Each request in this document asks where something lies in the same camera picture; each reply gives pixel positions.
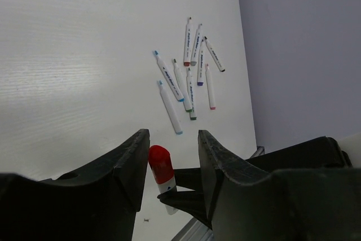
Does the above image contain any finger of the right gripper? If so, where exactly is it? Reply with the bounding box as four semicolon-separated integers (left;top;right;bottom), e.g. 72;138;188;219
157;168;212;229

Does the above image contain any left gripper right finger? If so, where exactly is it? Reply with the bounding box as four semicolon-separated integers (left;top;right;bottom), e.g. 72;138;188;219
198;130;360;240

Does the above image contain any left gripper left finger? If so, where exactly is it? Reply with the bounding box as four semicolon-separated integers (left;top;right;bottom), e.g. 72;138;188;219
1;129;149;240

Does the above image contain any light blue capped pen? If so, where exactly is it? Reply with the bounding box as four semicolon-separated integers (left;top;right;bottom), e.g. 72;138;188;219
157;80;183;135

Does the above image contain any pink capped pen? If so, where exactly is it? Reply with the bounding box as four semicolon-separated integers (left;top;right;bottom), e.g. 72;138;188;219
205;64;216;110

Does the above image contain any grey pen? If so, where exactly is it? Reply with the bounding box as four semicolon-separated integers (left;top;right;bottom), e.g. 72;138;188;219
191;24;202;66

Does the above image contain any purple capped pen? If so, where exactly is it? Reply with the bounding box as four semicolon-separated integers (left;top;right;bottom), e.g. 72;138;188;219
197;40;204;86

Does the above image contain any dark red capped pen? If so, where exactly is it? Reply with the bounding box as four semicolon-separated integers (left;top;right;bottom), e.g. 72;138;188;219
183;16;192;67

